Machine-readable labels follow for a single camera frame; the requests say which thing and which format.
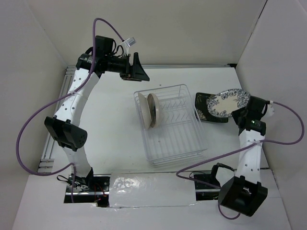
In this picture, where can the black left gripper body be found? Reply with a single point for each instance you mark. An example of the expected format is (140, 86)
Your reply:
(121, 65)

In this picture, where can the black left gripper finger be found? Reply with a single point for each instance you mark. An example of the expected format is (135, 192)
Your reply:
(138, 73)
(130, 79)

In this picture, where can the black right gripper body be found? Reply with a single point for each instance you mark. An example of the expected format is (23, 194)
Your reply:
(237, 114)

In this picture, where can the cream plate with blue centre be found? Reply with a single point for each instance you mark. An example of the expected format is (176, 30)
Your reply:
(155, 110)

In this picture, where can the orange rimmed petal pattern plate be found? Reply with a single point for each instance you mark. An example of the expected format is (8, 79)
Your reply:
(146, 114)

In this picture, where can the blue and white patterned plate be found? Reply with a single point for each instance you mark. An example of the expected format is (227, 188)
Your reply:
(223, 104)

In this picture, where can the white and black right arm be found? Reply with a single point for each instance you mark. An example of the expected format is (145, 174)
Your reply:
(244, 192)

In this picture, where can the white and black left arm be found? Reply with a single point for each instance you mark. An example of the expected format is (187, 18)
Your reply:
(64, 125)

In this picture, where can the dark square patterned plate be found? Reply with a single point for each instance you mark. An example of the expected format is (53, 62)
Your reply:
(201, 104)

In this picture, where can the silver taped front panel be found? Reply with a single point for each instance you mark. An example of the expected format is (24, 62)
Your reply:
(150, 190)

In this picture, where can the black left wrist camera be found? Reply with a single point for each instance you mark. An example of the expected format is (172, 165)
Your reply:
(103, 46)

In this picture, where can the white wire dish rack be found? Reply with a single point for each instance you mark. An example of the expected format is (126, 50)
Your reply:
(180, 135)

